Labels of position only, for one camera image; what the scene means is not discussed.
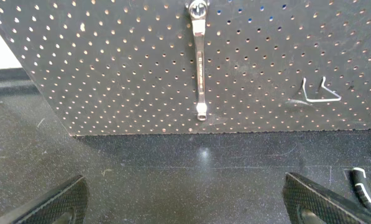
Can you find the black pegboard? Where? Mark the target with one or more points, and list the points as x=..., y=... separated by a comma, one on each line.
x=110, y=77

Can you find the metal hook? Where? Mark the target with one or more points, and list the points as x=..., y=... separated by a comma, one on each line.
x=322, y=100

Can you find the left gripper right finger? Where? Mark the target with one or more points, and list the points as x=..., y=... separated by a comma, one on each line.
x=315, y=199

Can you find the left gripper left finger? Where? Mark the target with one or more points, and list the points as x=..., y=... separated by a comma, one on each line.
x=57, y=202

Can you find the wrench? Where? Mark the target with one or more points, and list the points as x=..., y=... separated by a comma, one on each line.
x=200, y=77

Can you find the black and white pliers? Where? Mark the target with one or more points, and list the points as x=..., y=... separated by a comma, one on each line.
x=359, y=180

